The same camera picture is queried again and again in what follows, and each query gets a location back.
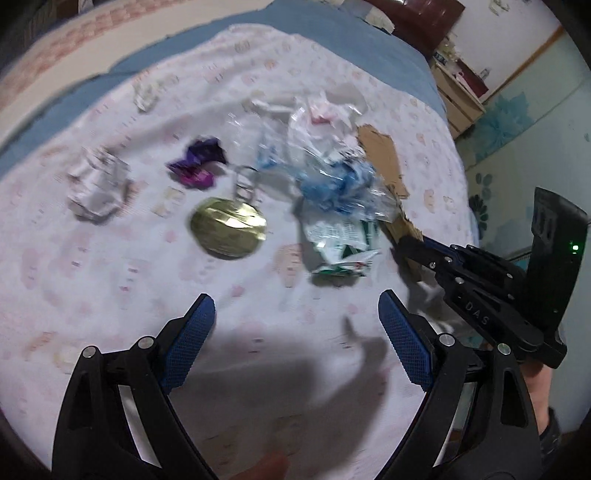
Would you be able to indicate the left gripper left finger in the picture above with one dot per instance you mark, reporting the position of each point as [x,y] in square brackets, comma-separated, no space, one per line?
[181,340]

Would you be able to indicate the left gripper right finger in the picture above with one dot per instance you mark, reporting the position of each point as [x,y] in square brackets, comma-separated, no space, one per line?
[425,355]

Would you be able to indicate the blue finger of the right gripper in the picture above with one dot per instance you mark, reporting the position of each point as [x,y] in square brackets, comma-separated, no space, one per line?
[429,253]

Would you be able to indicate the small brown cardboard piece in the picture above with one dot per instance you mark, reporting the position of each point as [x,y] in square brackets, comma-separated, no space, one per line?
[395,230]

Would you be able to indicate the green white paper package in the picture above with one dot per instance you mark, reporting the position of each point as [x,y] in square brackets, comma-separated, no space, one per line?
[346,248]

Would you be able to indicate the blue clear plastic bag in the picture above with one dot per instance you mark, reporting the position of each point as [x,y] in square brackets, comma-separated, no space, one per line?
[348,186]

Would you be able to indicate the white plastic bag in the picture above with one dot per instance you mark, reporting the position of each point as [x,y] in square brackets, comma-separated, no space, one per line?
[290,127]

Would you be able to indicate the white tissue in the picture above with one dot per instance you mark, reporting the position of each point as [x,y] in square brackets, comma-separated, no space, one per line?
[147,92]

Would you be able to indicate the person's right hand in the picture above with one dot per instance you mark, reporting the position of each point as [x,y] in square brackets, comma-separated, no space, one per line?
[538,379]

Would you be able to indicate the person's left hand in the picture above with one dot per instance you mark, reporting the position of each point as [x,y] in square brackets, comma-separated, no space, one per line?
[271,467]

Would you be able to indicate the gold round foil lid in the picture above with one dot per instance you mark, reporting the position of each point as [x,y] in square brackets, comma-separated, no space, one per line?
[229,229]

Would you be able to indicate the large brown cardboard piece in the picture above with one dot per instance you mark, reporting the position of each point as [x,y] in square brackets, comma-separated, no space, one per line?
[382,154]

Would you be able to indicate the cream drawer nightstand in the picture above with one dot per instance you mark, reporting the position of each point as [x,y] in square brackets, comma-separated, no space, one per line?
[463,108]

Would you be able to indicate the purple foil wrapper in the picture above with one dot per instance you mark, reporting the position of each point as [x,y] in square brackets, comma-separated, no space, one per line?
[191,170]

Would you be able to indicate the white patterned blanket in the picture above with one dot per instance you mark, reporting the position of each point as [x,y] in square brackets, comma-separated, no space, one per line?
[294,363]

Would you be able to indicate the crumpled grey paper ball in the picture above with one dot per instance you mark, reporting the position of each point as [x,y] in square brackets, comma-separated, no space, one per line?
[98,182]

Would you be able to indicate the dark red wooden headboard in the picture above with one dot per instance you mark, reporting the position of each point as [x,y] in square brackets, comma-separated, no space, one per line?
[423,24]

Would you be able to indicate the blue bed mattress sheet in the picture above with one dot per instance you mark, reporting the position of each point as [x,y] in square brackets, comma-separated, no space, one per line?
[384,56]

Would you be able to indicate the pink checkered folded quilt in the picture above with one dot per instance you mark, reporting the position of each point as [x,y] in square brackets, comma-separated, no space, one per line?
[90,44]

